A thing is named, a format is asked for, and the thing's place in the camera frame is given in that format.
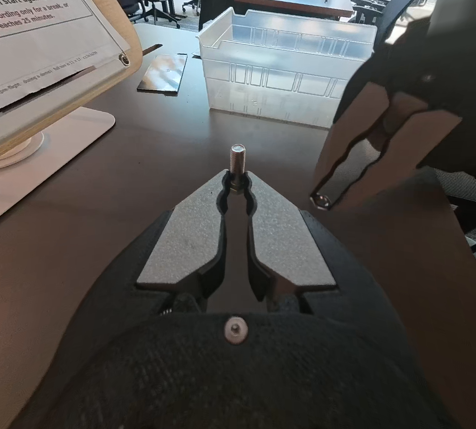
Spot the black glossy plate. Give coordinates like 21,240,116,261
137,53,187,95

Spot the round white stand foot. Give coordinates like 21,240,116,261
0,131,45,169

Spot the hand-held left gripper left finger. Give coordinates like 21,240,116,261
135,169,228,301

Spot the clear plastic bin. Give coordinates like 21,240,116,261
196,6,378,129

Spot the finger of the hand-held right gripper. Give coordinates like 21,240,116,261
311,81,391,199
325,92,463,211

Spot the wooden display board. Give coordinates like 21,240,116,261
0,0,144,156

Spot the white stand base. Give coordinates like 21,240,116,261
0,107,116,216

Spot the steel hex bolt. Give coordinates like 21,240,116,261
229,144,249,195

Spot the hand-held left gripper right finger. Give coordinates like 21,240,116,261
243,170,338,302

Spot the printed instruction sheet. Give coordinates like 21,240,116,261
0,0,131,108

